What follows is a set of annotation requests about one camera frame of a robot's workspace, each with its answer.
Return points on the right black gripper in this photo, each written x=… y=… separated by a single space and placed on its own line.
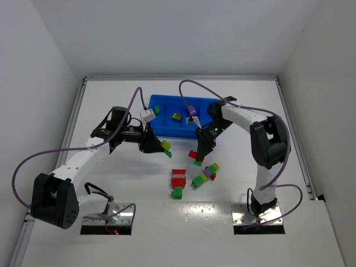
x=206 y=136

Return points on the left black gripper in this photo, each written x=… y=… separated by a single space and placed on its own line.
x=143 y=139

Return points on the red yellow green lego stack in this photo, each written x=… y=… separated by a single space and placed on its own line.
x=193 y=154

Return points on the green square lego tile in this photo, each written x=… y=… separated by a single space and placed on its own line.
x=157 y=110

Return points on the yellow printed lego brick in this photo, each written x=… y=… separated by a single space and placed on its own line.
x=176 y=116

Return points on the purple round lego brick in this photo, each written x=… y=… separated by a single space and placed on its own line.
x=191 y=110

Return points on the green lego brick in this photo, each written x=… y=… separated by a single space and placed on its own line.
x=177 y=193

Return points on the yellow green lego pair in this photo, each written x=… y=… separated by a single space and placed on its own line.
x=166 y=145

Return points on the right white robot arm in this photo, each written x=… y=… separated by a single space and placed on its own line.
x=270 y=145

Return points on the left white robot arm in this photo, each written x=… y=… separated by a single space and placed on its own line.
x=54 y=198

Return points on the green yellow purple lego bar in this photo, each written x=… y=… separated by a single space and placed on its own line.
x=209 y=173

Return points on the blue compartment tray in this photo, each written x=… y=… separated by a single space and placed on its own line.
x=165 y=126

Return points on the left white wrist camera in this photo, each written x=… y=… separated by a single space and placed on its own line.
x=147 y=115

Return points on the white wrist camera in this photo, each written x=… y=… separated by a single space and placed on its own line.
x=147 y=115
x=193 y=120

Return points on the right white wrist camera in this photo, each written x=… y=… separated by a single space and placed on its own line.
x=193 y=120

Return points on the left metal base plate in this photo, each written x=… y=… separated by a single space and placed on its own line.
x=119 y=214

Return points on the metal base plate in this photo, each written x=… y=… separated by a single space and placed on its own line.
x=241 y=216
x=119 y=214

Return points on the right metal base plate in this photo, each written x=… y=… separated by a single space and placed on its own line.
x=241 y=216

